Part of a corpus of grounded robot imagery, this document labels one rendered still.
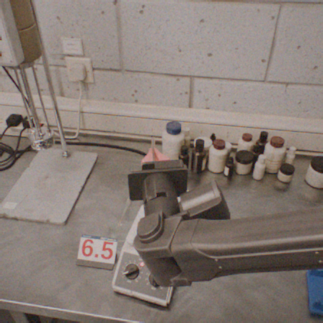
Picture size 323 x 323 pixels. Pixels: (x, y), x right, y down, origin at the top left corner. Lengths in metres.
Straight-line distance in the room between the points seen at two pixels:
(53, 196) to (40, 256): 0.19
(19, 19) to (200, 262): 0.61
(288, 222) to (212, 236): 0.09
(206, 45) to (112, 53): 0.29
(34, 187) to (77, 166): 0.14
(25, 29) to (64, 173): 0.45
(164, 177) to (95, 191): 0.49
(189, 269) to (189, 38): 0.77
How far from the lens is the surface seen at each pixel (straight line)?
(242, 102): 1.15
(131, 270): 0.77
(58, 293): 0.85
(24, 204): 1.03
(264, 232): 0.39
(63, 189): 1.04
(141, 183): 0.58
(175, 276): 0.47
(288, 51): 1.09
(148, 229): 0.44
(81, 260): 0.88
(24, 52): 0.83
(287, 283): 0.88
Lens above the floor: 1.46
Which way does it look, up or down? 39 degrees down
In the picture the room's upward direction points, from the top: straight up
